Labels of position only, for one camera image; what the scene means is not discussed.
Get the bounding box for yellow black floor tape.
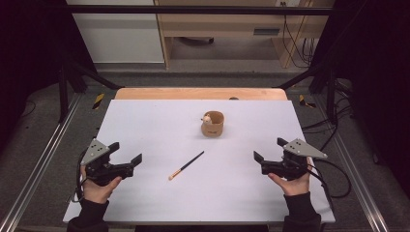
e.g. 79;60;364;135
298;94;317;109
92;93;106;111

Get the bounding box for black-handled makeup brush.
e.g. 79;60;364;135
167;150;205;182

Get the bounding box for hanging black cables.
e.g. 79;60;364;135
279;1;318;69

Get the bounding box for aluminium floor rail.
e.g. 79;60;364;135
0;93;83;232
313;96;390;232

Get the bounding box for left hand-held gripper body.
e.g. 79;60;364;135
80;138;134;188

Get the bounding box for wooden table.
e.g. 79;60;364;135
114;87;288;101

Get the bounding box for tan cup with animal figurine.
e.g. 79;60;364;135
200;110;225;139

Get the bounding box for light wooden desk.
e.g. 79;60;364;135
154;0;335;70

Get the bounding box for black frame leg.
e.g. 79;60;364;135
57;54;125;124
273;59;339;124

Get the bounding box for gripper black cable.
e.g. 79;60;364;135
307;158;353;214
71;149;89;205

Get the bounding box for white cabinet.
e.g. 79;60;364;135
66;0;165;64

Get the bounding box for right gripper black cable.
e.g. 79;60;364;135
307;158;353;214

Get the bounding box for person's left hand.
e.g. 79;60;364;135
79;165;124;205

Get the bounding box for black horizontal frame bar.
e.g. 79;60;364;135
64;5;337;16

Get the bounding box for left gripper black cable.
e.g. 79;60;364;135
71;149;89;205

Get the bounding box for white table sheet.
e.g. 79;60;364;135
62;99;337;225

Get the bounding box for black floor cables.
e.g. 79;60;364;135
302;78;356;153

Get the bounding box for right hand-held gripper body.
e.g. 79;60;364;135
260;138;329;182

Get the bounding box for person's right hand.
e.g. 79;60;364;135
267;157;313;197

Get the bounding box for black curtain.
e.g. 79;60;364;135
0;0;98;156
310;0;410;197

